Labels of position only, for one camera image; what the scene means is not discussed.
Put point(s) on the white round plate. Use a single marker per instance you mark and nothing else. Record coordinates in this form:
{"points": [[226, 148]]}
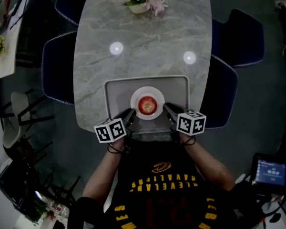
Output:
{"points": [[135, 96]]}

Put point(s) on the small white table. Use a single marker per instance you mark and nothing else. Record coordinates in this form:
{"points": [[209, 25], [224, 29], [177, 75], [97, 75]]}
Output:
{"points": [[7, 65]]}

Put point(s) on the grey tray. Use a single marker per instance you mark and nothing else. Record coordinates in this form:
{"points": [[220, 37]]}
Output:
{"points": [[119, 92]]}

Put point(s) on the black tablet lit screen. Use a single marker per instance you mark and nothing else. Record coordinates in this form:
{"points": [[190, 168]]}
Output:
{"points": [[271, 173]]}

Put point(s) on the person's dark printed jersey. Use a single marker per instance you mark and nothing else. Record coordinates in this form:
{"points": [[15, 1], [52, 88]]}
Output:
{"points": [[162, 199]]}

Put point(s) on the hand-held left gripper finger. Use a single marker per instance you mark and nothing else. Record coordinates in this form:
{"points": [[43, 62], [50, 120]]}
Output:
{"points": [[127, 116]]}

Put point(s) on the blue chair white piping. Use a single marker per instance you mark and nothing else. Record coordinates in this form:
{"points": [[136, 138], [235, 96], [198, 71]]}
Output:
{"points": [[240, 39], [221, 92], [69, 1], [59, 68]]}

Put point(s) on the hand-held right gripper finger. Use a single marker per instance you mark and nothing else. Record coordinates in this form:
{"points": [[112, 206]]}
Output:
{"points": [[175, 111]]}

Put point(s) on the silver laptop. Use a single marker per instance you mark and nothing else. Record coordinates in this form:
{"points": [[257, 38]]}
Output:
{"points": [[20, 11]]}

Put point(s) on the black equipment case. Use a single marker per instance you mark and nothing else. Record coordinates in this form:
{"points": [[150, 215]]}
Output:
{"points": [[16, 182]]}

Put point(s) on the person's right forearm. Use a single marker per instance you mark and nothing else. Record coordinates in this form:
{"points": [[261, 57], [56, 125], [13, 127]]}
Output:
{"points": [[209, 166]]}

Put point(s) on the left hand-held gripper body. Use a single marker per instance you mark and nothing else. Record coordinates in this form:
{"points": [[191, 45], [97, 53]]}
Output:
{"points": [[109, 131]]}

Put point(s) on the red apple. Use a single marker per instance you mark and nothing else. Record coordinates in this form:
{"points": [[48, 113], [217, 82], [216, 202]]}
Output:
{"points": [[147, 105]]}

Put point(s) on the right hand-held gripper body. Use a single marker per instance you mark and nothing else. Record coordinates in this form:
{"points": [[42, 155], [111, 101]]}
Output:
{"points": [[190, 124]]}

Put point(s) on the grey chair black legs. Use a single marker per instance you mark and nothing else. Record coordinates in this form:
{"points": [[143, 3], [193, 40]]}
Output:
{"points": [[19, 104]]}

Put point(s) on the person's left forearm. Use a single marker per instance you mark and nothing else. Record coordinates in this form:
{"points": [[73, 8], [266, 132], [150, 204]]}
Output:
{"points": [[102, 173]]}

